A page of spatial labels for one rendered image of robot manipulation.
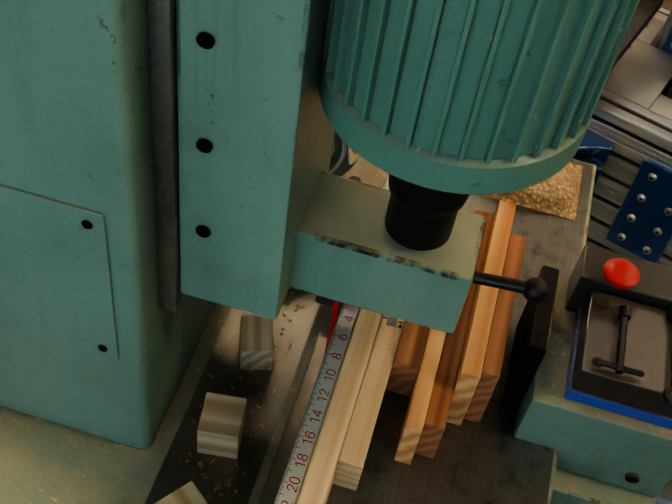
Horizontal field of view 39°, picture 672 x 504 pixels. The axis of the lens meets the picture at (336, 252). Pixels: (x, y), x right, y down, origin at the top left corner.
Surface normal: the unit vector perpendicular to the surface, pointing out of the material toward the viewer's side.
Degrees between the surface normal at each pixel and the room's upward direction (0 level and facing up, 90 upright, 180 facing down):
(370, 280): 90
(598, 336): 0
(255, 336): 0
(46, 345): 90
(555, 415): 90
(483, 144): 90
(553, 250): 0
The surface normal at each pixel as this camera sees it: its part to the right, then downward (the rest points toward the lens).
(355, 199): 0.11, -0.65
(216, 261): -0.26, 0.72
